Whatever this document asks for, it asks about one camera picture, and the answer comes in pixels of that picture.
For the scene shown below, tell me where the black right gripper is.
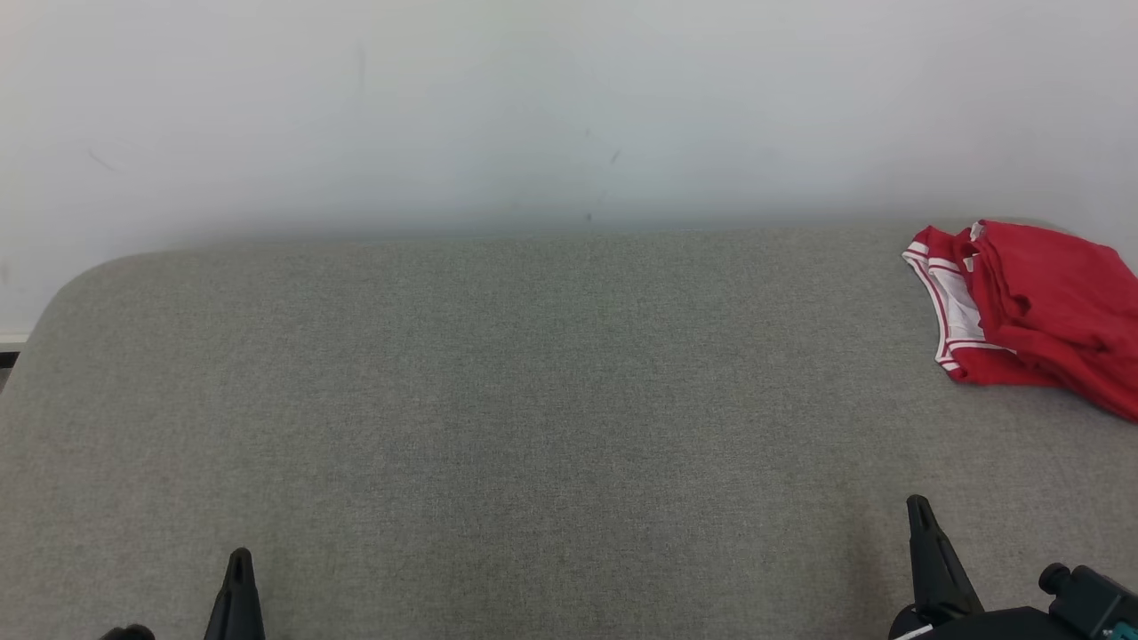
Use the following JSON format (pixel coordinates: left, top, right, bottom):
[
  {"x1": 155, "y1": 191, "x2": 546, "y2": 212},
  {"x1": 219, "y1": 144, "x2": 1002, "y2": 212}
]
[{"x1": 889, "y1": 494, "x2": 1138, "y2": 640}]

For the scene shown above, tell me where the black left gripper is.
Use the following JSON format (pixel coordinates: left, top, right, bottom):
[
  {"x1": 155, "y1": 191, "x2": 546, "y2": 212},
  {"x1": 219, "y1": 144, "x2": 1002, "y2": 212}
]
[{"x1": 98, "y1": 548, "x2": 267, "y2": 640}]

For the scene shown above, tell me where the red Bulls 23 jersey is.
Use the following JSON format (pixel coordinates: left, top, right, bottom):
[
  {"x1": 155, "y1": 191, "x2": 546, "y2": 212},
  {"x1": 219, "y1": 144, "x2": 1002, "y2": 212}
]
[{"x1": 967, "y1": 220, "x2": 1138, "y2": 421}]

